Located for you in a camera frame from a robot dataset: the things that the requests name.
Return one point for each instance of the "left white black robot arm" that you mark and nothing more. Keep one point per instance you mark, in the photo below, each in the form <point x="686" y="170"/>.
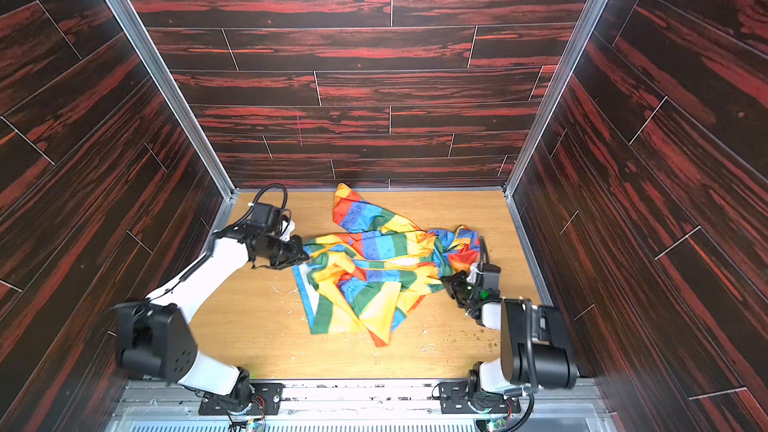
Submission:
<point x="153" y="336"/>

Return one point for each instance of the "aluminium corner post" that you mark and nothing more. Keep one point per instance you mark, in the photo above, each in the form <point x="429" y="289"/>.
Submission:
<point x="583" y="30"/>
<point x="138" y="36"/>

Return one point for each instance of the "right aluminium corner post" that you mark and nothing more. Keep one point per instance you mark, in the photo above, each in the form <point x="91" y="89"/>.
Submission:
<point x="583" y="30"/>

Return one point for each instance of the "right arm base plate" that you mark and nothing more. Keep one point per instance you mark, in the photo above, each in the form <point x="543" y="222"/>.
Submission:
<point x="458" y="397"/>

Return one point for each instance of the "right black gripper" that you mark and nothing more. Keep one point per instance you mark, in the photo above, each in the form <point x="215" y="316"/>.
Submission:
<point x="459" y="286"/>

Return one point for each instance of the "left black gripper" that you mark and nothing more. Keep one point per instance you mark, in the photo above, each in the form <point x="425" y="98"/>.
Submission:
<point x="291" y="253"/>

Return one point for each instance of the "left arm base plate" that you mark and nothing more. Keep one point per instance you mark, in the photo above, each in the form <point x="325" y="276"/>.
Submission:
<point x="258" y="398"/>

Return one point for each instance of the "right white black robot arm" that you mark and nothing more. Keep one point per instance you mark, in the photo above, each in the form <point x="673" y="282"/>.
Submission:
<point x="535" y="353"/>

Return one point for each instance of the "rainbow striped hooded jacket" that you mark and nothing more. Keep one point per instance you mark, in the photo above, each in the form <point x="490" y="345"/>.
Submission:
<point x="372" y="273"/>

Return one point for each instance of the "aluminium front rail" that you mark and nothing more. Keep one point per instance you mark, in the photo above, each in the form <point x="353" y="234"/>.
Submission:
<point x="307" y="405"/>

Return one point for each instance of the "left aluminium corner post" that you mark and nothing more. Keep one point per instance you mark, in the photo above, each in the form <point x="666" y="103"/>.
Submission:
<point x="138" y="36"/>

